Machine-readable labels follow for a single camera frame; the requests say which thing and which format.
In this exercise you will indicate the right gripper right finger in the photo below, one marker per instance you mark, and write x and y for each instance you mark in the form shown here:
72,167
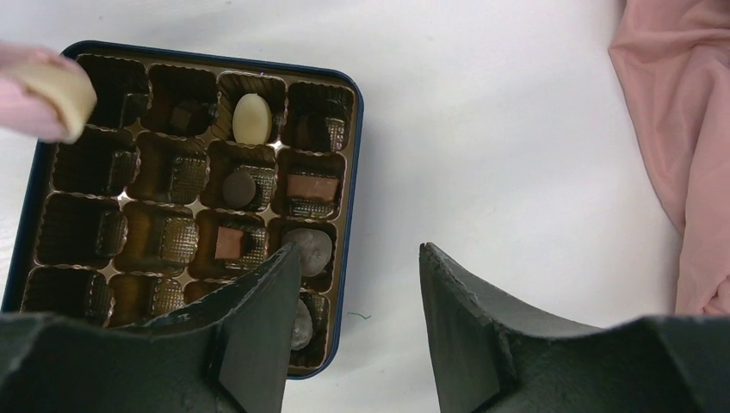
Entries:
492,352

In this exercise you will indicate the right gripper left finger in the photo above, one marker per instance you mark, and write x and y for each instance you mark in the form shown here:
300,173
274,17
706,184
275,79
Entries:
226,352

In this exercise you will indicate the blue chocolate box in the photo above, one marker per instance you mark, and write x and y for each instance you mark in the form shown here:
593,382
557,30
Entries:
121,226

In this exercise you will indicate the pink silicone tongs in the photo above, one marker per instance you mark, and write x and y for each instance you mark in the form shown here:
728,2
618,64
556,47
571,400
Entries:
21,109

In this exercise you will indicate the dark heart chocolate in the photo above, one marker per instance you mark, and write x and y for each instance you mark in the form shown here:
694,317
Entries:
303,327

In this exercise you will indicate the small brown square chocolate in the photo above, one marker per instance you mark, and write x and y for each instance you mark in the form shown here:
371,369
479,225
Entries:
229,243

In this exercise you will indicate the round fluted chocolate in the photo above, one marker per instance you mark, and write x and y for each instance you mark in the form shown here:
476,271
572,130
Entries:
315,249

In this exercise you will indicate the dark round chocolate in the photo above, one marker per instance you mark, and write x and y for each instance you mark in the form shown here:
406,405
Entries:
238,189

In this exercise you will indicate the brown rectangular chocolate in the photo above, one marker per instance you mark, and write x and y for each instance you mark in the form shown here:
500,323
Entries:
318,188

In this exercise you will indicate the white oval chocolate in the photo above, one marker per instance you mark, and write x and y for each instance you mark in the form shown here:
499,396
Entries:
252,120

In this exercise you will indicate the pink cloth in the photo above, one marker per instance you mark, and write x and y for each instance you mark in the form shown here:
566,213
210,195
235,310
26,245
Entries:
672,60

